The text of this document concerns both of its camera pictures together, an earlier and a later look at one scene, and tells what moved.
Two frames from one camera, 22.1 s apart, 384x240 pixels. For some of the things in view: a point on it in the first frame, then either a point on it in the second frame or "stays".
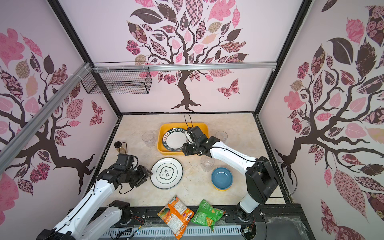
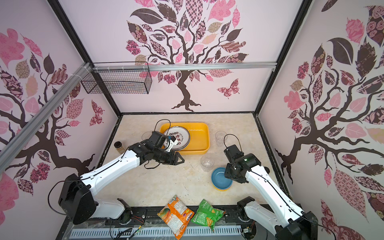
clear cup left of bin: x=149 y=138 stays
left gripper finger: x=144 y=173 to x=176 y=155
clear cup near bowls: x=207 y=163 stays
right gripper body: x=191 y=149 to x=230 y=172
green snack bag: x=206 y=215 stays
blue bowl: x=222 y=178 stays
